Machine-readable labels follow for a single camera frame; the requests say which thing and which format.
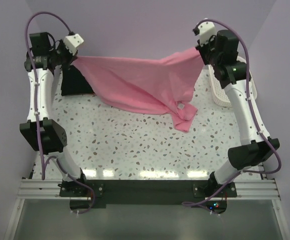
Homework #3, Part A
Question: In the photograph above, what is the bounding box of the pink t shirt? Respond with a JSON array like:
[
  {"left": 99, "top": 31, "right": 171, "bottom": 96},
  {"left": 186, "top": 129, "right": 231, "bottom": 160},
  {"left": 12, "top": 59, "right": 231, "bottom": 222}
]
[{"left": 74, "top": 47, "right": 204, "bottom": 133}]

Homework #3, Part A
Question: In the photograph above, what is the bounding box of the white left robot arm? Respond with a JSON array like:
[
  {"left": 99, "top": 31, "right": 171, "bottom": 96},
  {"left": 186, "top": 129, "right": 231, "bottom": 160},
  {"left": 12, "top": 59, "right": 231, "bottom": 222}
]
[{"left": 19, "top": 32, "right": 89, "bottom": 196}]

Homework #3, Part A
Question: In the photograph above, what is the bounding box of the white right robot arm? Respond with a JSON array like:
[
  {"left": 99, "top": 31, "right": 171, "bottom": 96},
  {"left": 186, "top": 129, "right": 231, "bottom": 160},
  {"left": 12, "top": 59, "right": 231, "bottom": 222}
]
[{"left": 194, "top": 29, "right": 280, "bottom": 197}]

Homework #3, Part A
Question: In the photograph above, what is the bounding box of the folded black t shirt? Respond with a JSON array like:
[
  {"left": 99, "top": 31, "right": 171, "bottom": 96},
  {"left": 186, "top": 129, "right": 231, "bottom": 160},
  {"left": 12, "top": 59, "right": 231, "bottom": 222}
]
[{"left": 61, "top": 65, "right": 95, "bottom": 96}]

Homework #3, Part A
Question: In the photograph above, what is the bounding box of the white plastic basket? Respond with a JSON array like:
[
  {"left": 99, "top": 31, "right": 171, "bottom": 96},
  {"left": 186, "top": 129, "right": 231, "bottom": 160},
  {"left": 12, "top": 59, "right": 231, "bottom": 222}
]
[{"left": 208, "top": 56, "right": 257, "bottom": 109}]

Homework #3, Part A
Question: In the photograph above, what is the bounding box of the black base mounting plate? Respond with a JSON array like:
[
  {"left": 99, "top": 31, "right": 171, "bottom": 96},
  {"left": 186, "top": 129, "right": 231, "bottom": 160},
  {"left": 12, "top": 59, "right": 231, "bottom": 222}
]
[{"left": 59, "top": 178, "right": 236, "bottom": 212}]

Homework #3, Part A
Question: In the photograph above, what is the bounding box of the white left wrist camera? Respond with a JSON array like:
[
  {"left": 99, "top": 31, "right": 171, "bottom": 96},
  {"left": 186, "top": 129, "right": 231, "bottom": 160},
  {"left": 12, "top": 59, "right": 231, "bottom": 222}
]
[{"left": 63, "top": 33, "right": 84, "bottom": 56}]

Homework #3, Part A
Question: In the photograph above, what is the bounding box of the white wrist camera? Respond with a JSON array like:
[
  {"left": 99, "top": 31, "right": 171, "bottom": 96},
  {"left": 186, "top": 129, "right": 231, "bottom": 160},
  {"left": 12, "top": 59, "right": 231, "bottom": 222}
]
[
  {"left": 192, "top": 21, "right": 217, "bottom": 46},
  {"left": 63, "top": 33, "right": 84, "bottom": 56}
]

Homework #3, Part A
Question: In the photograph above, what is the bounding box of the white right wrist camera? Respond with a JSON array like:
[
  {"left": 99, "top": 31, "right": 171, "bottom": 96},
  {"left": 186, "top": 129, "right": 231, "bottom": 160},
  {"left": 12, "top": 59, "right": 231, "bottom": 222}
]
[{"left": 192, "top": 21, "right": 217, "bottom": 46}]

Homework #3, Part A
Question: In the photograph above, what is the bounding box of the aluminium frame rail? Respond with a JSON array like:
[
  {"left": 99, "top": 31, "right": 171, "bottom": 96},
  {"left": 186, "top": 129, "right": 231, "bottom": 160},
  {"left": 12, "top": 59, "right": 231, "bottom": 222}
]
[{"left": 4, "top": 169, "right": 289, "bottom": 240}]

